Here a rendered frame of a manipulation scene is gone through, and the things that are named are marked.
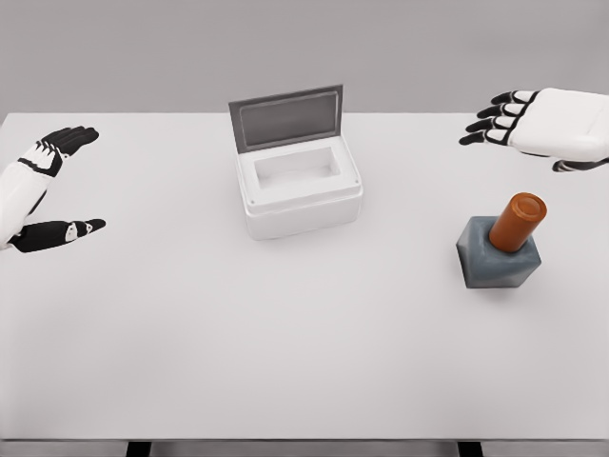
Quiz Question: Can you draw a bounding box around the grey bottle with brown cap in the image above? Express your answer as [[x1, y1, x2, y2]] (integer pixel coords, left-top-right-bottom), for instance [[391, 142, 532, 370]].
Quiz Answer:
[[455, 191, 548, 290]]

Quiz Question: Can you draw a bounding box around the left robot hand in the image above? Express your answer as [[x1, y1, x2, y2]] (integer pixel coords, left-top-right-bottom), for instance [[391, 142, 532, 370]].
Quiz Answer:
[[0, 126, 108, 254]]

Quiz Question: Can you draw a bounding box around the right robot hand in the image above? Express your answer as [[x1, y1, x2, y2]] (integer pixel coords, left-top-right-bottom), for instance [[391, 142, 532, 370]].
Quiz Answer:
[[459, 87, 609, 173]]

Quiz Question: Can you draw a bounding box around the white box with grey lid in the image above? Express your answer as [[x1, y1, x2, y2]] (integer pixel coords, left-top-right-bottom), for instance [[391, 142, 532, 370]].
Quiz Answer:
[[227, 84, 365, 242]]

